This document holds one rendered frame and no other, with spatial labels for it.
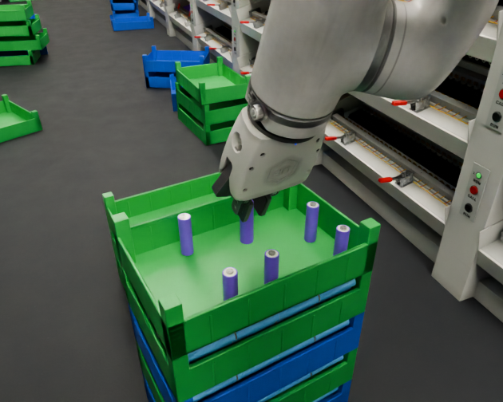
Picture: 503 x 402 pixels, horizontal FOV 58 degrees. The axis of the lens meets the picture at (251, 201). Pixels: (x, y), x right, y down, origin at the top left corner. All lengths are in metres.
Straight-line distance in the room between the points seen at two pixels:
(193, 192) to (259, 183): 0.62
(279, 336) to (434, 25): 0.41
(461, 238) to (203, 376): 0.68
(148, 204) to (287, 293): 0.56
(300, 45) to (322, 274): 0.32
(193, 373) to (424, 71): 0.41
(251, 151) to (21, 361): 0.73
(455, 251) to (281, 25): 0.83
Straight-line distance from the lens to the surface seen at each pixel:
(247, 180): 0.47
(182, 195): 1.08
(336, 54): 0.37
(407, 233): 1.29
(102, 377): 0.96
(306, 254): 0.67
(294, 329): 0.63
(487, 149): 0.98
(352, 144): 1.39
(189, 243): 0.65
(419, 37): 0.38
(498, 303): 1.13
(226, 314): 0.53
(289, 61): 0.37
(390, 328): 1.04
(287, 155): 0.46
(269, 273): 0.58
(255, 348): 0.61
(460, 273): 1.12
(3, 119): 2.22
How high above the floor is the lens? 0.74
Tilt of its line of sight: 33 degrees down
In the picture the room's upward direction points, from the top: straight up
